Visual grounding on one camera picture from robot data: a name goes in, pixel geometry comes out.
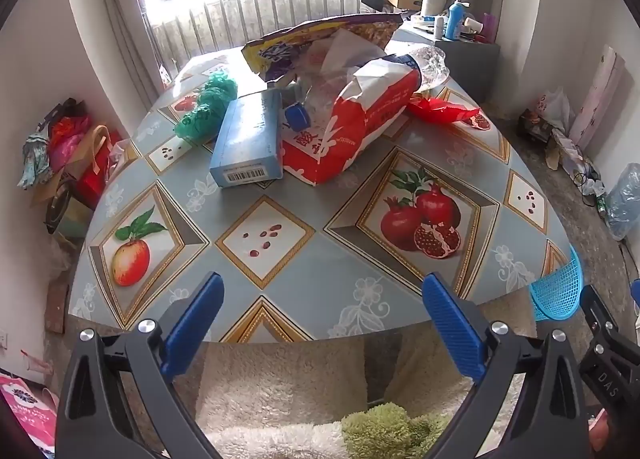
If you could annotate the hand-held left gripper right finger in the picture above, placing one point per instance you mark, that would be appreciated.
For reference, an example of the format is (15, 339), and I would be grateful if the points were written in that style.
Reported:
(455, 329)

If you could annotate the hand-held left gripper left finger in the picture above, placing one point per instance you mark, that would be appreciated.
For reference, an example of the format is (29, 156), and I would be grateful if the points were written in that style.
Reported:
(195, 324)

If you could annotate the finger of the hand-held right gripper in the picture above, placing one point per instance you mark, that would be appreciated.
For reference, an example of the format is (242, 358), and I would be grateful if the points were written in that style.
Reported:
(612, 364)

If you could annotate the blue plastic mesh basket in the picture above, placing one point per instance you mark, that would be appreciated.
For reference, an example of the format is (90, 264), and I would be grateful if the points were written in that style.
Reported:
(555, 289)

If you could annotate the blue cardboard box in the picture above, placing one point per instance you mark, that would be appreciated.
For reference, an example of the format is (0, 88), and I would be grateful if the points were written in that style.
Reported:
(245, 139)

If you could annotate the green mesh bag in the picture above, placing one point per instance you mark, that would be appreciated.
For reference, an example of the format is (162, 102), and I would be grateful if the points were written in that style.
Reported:
(205, 109)

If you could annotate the red plastic wrapper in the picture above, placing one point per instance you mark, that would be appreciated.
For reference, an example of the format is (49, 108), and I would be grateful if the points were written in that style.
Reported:
(440, 111)

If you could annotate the clear plastic wrapper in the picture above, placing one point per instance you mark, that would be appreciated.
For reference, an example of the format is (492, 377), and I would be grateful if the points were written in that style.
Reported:
(317, 99)

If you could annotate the purple yellow snack bag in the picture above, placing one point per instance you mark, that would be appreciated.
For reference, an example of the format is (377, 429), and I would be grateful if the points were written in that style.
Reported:
(280, 49)

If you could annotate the person's right hand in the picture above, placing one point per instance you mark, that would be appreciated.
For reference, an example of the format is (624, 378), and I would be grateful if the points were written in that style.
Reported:
(599, 434)

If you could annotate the beige fleece clothing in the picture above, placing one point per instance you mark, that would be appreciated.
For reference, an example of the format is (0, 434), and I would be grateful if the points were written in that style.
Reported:
(280, 389)

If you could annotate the green fluffy slipper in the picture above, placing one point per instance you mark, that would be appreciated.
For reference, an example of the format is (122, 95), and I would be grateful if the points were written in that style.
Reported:
(385, 429)

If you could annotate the brown wooden board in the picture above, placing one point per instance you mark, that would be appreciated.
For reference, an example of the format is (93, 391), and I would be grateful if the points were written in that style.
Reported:
(56, 309)

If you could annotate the fruit print round table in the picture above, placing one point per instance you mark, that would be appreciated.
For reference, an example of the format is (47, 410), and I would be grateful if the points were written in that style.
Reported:
(320, 259)

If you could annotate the green bottle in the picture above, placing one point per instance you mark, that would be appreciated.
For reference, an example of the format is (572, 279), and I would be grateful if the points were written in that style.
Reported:
(601, 205)

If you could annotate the clear crumpled plastic bag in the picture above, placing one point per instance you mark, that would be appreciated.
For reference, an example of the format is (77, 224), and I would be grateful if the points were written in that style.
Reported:
(625, 201)

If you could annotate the black round bag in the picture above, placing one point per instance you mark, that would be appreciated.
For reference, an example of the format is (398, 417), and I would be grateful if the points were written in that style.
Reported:
(59, 206)

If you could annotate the pink printed bag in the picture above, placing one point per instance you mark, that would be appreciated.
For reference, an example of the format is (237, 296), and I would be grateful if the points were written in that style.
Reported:
(25, 409)

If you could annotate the flat cardboard pieces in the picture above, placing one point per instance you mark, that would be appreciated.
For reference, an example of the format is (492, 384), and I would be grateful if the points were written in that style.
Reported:
(567, 151)

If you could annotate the dark printed box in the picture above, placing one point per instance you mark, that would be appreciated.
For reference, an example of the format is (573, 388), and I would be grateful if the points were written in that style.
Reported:
(534, 125)

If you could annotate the orange pink cloth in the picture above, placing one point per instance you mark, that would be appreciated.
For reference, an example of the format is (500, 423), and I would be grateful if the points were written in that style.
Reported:
(70, 139)

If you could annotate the teal patterned cloth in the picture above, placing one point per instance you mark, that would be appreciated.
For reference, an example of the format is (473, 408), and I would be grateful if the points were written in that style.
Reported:
(35, 161)

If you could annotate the white red print plastic bag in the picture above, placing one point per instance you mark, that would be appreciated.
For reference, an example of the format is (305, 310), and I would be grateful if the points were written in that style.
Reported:
(555, 109)

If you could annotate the pink floral roll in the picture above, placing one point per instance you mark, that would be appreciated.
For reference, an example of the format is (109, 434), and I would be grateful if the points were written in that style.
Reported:
(600, 94)

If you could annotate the small white bottle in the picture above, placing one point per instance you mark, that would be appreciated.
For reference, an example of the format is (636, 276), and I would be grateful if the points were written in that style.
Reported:
(439, 28)

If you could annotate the pink container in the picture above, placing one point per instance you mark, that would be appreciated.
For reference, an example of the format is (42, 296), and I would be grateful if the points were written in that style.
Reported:
(490, 26)

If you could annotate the white paper cup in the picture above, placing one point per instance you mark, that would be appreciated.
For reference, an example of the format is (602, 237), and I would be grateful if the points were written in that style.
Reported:
(474, 24)

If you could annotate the blue bottle white cap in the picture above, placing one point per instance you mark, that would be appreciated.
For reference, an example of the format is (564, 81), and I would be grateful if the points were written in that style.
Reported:
(454, 21)

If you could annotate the metal window railing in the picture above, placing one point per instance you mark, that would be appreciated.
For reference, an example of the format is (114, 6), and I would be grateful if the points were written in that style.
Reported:
(240, 14)

